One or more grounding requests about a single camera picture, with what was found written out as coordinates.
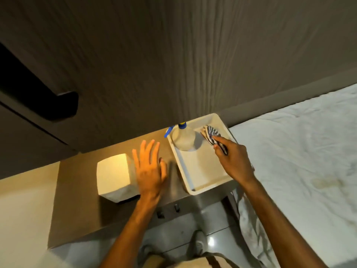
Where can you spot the black drawer knob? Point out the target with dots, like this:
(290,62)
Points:
(176,208)

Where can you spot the person's left white shoe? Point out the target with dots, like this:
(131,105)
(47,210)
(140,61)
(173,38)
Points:
(145,251)

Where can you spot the person's left forearm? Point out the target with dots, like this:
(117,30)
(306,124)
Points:
(128,237)

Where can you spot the wide brown wooden cabinet door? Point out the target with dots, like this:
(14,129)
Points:
(167,53)

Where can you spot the person's right white shoe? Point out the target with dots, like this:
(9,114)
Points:
(200,242)

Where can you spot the brown wooden nightstand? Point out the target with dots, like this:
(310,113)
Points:
(78,203)

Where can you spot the person's right forearm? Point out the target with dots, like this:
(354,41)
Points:
(281,228)

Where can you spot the bed with white sheet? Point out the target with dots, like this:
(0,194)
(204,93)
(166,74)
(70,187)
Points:
(301,164)

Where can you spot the spray bottle with yellow nozzle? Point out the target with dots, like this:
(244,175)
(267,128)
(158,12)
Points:
(184,139)

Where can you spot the brown wooden headboard panel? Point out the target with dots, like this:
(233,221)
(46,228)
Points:
(279,100)

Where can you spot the person's white shoe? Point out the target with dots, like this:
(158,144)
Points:
(200,242)
(145,251)

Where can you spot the black white striped cloth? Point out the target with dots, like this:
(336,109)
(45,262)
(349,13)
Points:
(210,133)

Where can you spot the narrow brown wooden cabinet door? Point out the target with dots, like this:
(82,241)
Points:
(25,145)

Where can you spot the person's left hand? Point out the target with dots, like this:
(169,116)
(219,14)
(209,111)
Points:
(150,175)

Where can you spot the white tissue box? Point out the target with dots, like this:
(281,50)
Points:
(115,178)

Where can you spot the person's right hand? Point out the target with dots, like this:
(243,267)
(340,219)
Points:
(237,161)

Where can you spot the person's beige shorts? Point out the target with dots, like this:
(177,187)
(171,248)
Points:
(195,262)

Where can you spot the white plastic tray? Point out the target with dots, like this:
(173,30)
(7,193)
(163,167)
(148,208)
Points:
(200,170)

